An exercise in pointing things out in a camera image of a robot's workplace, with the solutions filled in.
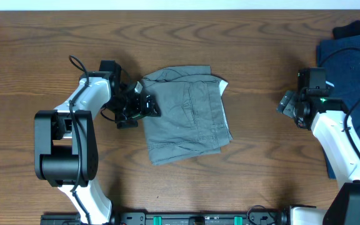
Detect black folded garment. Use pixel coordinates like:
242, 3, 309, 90
332, 20, 360, 39

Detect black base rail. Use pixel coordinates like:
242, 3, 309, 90
40, 208, 293, 225

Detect dark blue folded garment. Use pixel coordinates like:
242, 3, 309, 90
316, 30, 360, 179

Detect grey shorts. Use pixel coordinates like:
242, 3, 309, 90
141, 66, 233, 166

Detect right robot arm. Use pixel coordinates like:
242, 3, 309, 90
277, 91, 360, 224

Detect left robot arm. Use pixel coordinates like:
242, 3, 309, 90
34, 71, 160, 224

